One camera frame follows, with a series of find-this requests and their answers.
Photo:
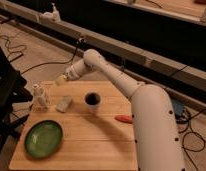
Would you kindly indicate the blue box on floor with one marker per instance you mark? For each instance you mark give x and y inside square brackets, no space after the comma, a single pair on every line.
[177,107]

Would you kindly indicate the white rectangular sponge block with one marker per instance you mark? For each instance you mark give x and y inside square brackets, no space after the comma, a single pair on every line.
[63,104]

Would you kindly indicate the white cup dark inside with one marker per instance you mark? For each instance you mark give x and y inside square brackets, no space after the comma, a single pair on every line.
[92,102]

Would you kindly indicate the orange carrot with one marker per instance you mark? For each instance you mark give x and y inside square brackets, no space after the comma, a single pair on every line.
[124,118]

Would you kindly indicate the green plate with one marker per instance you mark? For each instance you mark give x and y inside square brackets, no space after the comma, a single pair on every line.
[43,139]

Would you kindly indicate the white object on rail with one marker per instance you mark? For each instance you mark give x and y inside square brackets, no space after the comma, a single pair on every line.
[54,15]

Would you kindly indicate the white wrist end block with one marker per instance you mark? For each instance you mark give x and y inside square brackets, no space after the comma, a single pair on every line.
[74,72]

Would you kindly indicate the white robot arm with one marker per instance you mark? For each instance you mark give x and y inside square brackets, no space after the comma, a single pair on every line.
[157,140]

